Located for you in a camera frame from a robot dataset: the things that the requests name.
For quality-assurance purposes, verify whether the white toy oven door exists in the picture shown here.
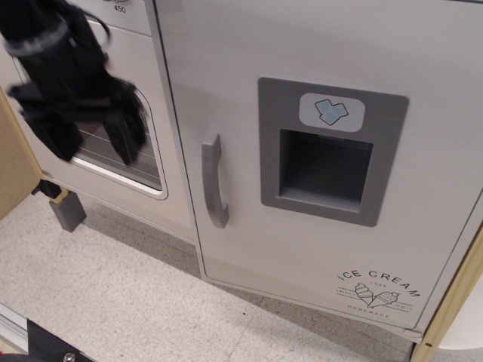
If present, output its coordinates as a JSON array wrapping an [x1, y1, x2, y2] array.
[[0, 22, 197, 244]]

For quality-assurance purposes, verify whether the white round object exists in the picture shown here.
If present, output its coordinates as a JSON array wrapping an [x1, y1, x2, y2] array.
[[439, 324, 482, 351]]

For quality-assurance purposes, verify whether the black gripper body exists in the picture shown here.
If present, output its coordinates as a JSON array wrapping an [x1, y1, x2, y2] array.
[[6, 35, 142, 127]]

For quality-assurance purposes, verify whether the black clamp bracket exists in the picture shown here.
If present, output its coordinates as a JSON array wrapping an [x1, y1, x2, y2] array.
[[31, 179, 62, 199]]

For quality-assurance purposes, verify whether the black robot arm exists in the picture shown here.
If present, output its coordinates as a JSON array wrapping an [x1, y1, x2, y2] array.
[[1, 1, 146, 165]]

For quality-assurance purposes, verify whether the grey kitchen leg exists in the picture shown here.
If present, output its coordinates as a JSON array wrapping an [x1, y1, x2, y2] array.
[[50, 192, 87, 232]]

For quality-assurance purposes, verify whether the white toy fridge door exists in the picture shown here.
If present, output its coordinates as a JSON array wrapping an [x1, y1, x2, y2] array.
[[154, 1, 482, 337]]

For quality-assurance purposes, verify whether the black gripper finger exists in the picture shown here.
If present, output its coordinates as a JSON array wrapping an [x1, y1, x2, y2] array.
[[24, 112, 83, 161], [103, 90, 146, 165]]

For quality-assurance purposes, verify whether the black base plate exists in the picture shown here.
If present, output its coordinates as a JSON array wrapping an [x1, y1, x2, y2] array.
[[1, 320, 94, 362]]

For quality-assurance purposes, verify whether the grey ice dispenser panel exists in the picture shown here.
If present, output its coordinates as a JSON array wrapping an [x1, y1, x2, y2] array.
[[258, 77, 410, 227]]

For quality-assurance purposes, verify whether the light wooden right post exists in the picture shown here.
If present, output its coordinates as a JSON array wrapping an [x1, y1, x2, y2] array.
[[409, 225, 482, 361]]

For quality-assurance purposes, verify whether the light wooden side panel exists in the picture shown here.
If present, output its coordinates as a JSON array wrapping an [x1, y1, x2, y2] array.
[[1, 90, 42, 219]]

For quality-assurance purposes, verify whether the grey fridge door handle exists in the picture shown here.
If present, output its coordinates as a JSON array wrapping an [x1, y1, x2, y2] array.
[[202, 131, 229, 229]]

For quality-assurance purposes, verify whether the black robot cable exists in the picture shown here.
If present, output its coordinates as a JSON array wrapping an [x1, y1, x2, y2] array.
[[82, 11, 112, 71]]

